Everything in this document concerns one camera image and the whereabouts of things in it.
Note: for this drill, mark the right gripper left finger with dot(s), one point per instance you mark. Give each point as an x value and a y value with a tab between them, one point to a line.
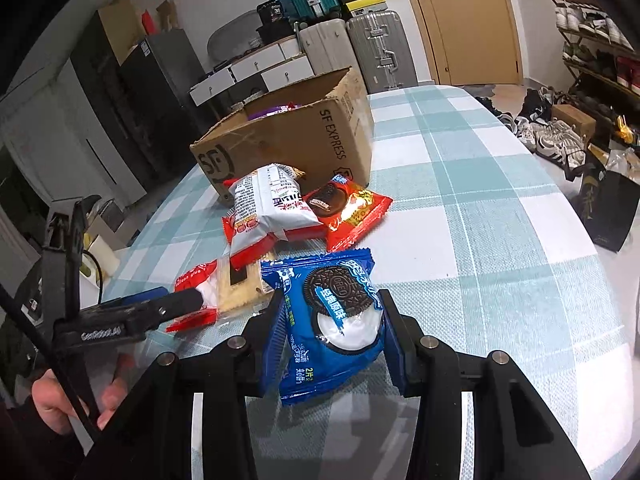
149	437

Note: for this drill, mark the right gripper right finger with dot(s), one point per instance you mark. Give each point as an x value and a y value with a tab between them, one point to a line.
516	436

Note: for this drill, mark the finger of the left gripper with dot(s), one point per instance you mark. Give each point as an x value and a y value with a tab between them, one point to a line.
130	318

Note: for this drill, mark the clear cracker packet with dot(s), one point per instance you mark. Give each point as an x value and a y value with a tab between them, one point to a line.
226	293

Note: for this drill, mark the white red chip bag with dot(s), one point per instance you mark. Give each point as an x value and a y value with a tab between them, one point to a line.
267	207

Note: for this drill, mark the blue Oreo snack packet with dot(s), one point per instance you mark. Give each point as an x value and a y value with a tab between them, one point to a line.
334	320

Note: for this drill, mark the red chocolate pie packet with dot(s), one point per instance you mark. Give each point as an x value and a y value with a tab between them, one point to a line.
347	210

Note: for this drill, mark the left hand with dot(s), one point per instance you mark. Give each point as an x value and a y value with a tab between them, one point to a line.
55	409

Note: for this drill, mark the checkered teal tablecloth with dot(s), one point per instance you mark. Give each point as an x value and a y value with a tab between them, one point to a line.
480	247

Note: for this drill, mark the black cabinet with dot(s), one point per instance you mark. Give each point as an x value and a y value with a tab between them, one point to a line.
144	103

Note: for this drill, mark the black paper bag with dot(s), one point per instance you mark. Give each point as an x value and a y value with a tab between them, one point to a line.
606	205

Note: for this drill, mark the SF Express cardboard box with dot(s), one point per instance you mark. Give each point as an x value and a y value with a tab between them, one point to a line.
321	125

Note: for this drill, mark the white drawer cabinet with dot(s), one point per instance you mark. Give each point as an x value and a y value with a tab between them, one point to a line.
277	65

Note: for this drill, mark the white grey sneakers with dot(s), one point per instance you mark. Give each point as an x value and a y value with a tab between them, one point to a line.
554	141

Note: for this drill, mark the small brown cardboard box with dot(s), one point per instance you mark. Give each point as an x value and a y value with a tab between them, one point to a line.
584	125

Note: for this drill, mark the beige suitcase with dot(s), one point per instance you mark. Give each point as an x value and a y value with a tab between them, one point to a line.
330	54

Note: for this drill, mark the silver suitcase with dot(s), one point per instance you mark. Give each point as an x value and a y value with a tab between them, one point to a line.
382	51

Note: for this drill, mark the wooden shoe rack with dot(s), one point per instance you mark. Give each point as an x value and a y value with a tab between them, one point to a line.
604	66

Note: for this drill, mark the wooden door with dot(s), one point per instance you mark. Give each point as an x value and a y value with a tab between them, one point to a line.
470	41

